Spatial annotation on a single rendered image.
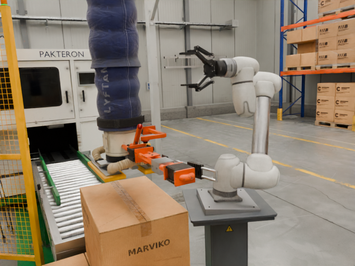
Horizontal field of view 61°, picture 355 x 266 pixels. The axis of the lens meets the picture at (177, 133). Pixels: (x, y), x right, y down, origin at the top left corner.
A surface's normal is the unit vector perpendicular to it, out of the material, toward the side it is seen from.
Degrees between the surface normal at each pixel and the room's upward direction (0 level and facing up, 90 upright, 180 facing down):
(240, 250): 90
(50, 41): 90
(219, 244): 90
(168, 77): 90
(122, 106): 77
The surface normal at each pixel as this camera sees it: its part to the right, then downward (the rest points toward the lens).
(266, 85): -0.11, -0.11
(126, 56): 0.67, 0.27
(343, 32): -0.91, 0.07
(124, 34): 0.52, -0.11
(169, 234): 0.42, 0.14
